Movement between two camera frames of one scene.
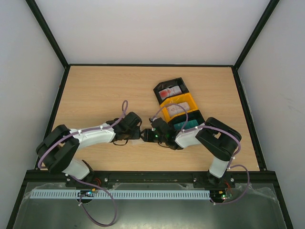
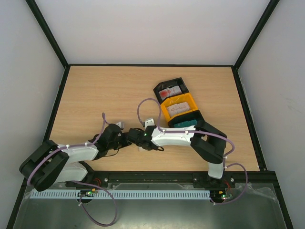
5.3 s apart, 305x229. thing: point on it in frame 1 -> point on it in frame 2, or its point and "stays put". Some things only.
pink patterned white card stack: (176, 109) stays put
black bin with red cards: (167, 89) stays put
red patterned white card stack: (169, 91) stays put
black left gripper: (137, 135) -> (125, 135)
